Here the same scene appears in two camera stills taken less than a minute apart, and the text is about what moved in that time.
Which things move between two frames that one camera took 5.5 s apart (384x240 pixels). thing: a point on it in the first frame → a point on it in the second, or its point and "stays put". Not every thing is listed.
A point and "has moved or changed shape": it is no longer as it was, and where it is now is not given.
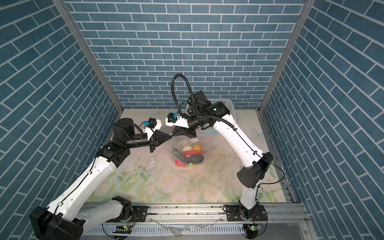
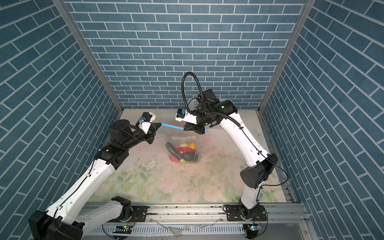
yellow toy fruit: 197,147 → 192,145
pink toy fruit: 179,163 → 173,159
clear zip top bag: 187,152 has moved or changed shape
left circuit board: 127,229 stays put
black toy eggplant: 187,160 has moved or changed shape
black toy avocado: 197,158 → 188,156
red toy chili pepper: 192,152 → 186,149
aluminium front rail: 279,214 stays put
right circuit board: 255,227 stays put
